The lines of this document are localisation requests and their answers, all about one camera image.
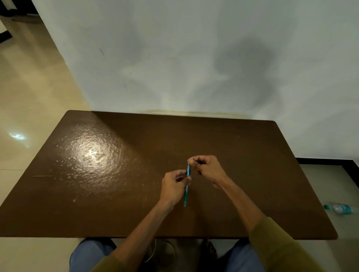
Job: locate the person's right forearm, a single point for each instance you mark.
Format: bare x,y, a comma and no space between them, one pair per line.
252,218

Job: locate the black furniture base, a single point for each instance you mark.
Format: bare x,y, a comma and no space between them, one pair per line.
5,35

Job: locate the person's left forearm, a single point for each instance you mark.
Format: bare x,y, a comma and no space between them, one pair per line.
143,232

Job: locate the clear plastic water bottle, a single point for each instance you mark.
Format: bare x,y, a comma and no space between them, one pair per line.
341,208

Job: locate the person's left leg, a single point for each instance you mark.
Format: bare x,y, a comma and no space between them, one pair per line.
89,255

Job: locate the person's leg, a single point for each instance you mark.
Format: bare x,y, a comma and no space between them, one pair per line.
242,257
89,255

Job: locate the person's right fingers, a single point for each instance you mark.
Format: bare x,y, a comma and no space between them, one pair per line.
197,164

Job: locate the person's left hand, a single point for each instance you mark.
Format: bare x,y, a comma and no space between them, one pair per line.
171,190

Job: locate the blue pen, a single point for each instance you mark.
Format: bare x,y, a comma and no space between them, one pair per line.
186,185

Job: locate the person's right leg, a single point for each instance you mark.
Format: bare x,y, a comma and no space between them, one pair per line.
242,257

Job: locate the person's left thumb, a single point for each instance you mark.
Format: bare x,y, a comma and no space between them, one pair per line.
186,180

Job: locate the person's right hand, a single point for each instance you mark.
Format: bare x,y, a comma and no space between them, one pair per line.
210,171

